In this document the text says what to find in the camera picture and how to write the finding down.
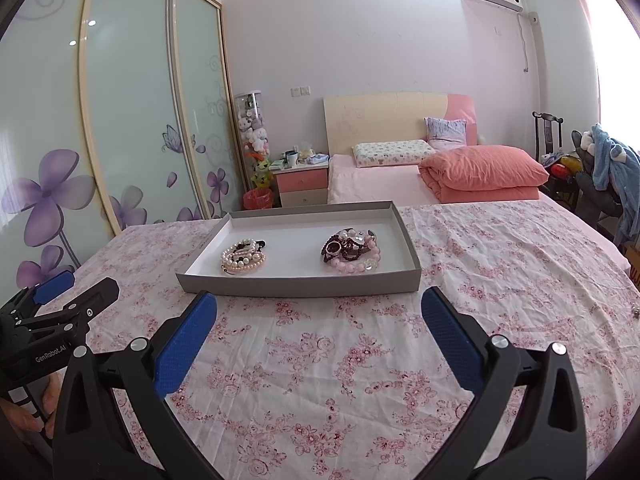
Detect nightstand clutter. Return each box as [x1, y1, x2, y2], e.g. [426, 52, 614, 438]
[272, 146, 331, 168]

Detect floral sliding door wardrobe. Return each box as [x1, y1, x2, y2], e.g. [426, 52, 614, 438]
[0, 0, 251, 291]

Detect cream and pink headboard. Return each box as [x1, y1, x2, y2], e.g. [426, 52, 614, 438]
[322, 91, 480, 157]

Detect white pearl bracelet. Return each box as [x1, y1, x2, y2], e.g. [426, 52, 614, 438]
[220, 242, 267, 277]

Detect pink floral bedsheet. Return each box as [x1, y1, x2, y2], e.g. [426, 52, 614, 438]
[65, 200, 640, 480]

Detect clear tube of plush toys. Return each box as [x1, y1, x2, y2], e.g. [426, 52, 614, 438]
[234, 91, 271, 181]

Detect red plastic bag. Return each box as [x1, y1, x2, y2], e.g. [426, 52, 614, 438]
[243, 187, 275, 211]

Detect person's left hand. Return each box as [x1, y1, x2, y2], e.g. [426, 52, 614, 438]
[0, 377, 63, 443]

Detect small pink bead bracelet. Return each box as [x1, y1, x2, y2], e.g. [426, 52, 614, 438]
[222, 240, 263, 261]

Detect blue fleece robe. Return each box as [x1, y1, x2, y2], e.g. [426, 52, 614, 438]
[582, 124, 640, 246]

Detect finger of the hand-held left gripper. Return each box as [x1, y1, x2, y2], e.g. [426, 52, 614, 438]
[0, 270, 77, 318]
[15, 277, 121, 343]

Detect dark red bead bracelet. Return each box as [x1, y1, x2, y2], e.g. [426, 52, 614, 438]
[320, 232, 378, 263]

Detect white wall pipe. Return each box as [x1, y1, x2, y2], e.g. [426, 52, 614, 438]
[516, 10, 538, 75]

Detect purple patterned pillow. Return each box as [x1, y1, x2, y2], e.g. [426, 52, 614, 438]
[424, 117, 468, 151]

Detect large pink bead bracelet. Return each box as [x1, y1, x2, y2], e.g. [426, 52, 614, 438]
[324, 230, 382, 275]

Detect plain pink bed sheet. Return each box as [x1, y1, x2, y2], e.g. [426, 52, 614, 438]
[326, 154, 561, 206]

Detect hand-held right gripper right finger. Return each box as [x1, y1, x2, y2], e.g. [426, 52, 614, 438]
[421, 286, 593, 480]

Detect pink and cream nightstand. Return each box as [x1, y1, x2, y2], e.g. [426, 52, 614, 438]
[271, 160, 331, 207]

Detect grey shallow cardboard box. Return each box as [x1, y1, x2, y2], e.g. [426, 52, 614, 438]
[175, 201, 422, 298]

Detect dark wooden chair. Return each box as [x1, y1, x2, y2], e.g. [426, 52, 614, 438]
[531, 111, 576, 196]

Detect cream patterned pillow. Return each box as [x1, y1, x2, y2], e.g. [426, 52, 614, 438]
[351, 139, 437, 168]

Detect yellow green plush toy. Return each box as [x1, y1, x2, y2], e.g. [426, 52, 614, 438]
[250, 157, 273, 190]

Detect folded coral duvet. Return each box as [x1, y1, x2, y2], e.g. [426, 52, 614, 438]
[418, 144, 550, 204]

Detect grey chair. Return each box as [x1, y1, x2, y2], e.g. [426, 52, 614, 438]
[570, 130, 626, 216]

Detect colourful toys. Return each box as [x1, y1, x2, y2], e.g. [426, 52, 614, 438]
[542, 152, 583, 181]

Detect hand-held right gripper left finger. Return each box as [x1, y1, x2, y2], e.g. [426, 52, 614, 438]
[52, 290, 218, 480]

